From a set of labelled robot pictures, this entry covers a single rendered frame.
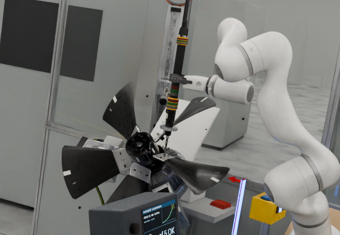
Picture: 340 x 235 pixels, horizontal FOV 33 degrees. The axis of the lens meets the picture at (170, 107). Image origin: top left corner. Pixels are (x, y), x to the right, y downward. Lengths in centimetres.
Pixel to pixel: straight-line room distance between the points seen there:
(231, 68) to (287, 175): 35
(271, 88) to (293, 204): 35
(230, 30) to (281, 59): 18
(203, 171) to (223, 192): 78
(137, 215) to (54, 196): 224
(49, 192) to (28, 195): 125
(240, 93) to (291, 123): 43
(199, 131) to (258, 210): 47
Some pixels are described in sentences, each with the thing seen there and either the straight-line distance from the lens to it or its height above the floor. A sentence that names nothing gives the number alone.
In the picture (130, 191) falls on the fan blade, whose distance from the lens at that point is 226.
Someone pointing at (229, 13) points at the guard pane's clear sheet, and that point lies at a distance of 297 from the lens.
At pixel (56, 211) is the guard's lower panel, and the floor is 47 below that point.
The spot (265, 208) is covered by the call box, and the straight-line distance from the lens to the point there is 239.
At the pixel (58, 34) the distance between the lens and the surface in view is 358.
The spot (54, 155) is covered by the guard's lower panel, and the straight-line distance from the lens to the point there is 364.
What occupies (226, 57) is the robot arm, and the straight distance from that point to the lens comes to 166.
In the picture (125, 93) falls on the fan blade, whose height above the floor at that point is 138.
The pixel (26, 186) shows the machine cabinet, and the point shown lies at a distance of 495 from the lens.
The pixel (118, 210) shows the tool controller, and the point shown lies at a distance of 143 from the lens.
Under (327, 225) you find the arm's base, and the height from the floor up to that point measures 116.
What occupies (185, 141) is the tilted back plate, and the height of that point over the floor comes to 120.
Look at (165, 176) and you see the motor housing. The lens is 239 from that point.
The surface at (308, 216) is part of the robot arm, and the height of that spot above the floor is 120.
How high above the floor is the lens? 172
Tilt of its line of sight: 8 degrees down
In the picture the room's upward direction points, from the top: 9 degrees clockwise
